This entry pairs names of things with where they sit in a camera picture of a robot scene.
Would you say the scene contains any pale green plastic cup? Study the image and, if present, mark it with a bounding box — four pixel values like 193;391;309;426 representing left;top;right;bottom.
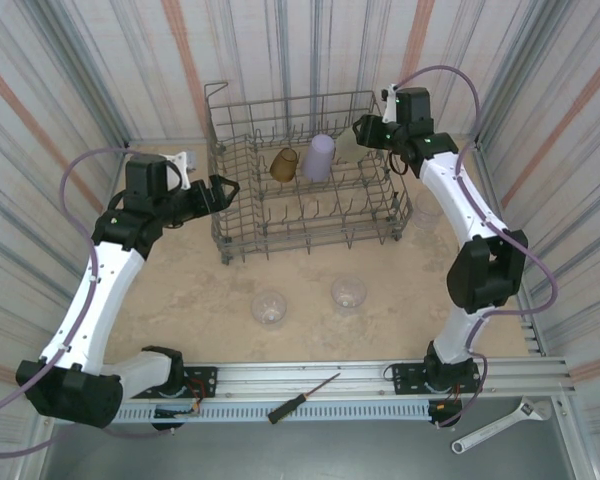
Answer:
334;128;366;165

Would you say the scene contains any purple plastic cup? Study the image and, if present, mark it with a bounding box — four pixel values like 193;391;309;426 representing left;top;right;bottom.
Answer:
301;133;337;182

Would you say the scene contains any amber plastic cup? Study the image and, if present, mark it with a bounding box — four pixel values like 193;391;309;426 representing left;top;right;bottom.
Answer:
269;147;299;184

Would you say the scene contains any black device beside table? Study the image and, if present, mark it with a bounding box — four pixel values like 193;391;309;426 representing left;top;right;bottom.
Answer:
390;360;483;396

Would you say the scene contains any silver adjustable wrench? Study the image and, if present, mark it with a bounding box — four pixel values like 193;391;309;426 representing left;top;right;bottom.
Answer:
451;395;552;455

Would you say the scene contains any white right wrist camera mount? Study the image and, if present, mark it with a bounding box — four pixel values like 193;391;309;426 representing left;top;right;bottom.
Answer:
381;83;401;124

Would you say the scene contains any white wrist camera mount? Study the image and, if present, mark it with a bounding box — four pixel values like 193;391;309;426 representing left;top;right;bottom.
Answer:
381;83;401;124
162;151;199;192

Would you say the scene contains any black wire loop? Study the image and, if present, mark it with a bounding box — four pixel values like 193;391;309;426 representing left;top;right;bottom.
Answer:
388;148;410;176

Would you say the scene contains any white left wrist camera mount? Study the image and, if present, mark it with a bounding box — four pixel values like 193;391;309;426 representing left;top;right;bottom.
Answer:
162;151;199;192

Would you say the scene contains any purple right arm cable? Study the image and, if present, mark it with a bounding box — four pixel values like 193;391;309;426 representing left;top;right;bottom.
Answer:
397;67;560;429

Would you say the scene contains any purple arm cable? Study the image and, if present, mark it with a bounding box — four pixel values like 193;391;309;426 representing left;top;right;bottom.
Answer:
397;67;560;429
0;148;179;457

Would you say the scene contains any grey wire dish rack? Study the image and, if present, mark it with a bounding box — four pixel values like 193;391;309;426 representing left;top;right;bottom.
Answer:
203;82;414;266

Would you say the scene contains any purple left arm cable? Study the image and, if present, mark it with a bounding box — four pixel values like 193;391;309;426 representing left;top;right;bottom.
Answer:
0;148;179;457

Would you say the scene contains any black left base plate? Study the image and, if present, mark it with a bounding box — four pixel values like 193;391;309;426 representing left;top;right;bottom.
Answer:
129;366;219;400

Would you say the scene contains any aluminium mounting rail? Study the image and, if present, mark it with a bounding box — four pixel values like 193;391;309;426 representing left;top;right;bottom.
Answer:
99;355;579;401

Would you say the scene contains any white slotted cable duct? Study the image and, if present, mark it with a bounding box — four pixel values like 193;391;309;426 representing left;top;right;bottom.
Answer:
114;402;434;424

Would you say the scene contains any black-handled screwdriver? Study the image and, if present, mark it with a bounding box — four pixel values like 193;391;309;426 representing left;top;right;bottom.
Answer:
267;372;342;426

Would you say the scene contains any black connector with orange wires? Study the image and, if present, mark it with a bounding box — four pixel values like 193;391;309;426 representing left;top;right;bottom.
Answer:
428;398;464;429
152;405;202;432

